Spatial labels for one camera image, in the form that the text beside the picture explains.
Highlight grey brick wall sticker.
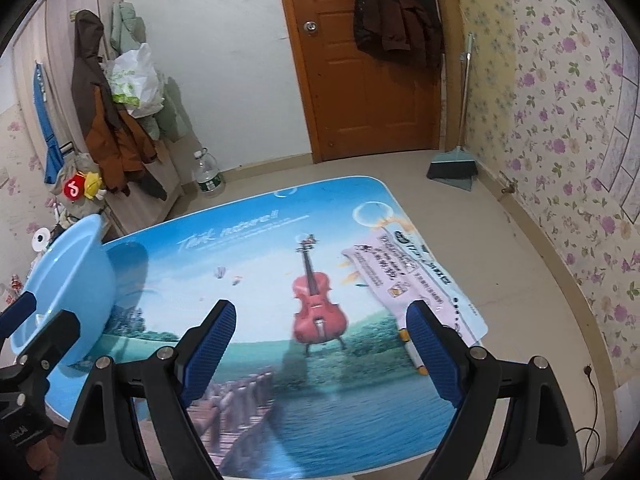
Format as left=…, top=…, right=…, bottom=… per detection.
left=595, top=35, right=640, bottom=211

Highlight blue bag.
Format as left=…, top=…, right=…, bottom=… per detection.
left=32, top=61, right=63, bottom=184

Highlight brown orange jacket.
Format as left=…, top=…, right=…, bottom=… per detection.
left=70, top=9, right=168, bottom=201

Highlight pale green jacket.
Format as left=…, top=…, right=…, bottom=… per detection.
left=109, top=1, right=193, bottom=143

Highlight black power cable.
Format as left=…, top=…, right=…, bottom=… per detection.
left=572, top=365, right=601, bottom=456

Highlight white foam board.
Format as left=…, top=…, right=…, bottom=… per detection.
left=612, top=382, right=640, bottom=461

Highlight grey canvas bag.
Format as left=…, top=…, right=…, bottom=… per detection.
left=47, top=152, right=103, bottom=201

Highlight dark brown jacket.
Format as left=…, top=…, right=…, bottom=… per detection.
left=352, top=0, right=445, bottom=73

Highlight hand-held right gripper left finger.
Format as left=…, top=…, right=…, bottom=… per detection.
left=59, top=299, right=237, bottom=480

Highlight light wooden wardrobe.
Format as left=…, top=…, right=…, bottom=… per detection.
left=12, top=0, right=183, bottom=236

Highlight blue scenery print desktop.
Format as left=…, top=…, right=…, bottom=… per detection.
left=44, top=175, right=490, bottom=477

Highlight yellow plush pendant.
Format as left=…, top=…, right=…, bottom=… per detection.
left=82, top=171, right=107, bottom=201

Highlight red plush pendant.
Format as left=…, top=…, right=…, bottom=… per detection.
left=62, top=172, right=87, bottom=200

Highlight large clear water bottle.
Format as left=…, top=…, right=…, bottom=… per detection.
left=192, top=148, right=222, bottom=197

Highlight purple white duck print packet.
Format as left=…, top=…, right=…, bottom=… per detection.
left=340, top=227, right=488, bottom=376

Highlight light blue plastic basin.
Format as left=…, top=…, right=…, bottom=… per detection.
left=10, top=214, right=118, bottom=378

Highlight white green plastic bag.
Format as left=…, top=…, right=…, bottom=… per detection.
left=104, top=42, right=166, bottom=118

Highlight brown wooden door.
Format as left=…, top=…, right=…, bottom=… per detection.
left=274, top=0, right=451, bottom=163

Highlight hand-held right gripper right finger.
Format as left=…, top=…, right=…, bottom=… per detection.
left=405, top=300, right=585, bottom=480

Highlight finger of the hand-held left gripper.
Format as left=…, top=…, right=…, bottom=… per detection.
left=15, top=309, right=82, bottom=376
left=0, top=291, right=38, bottom=346

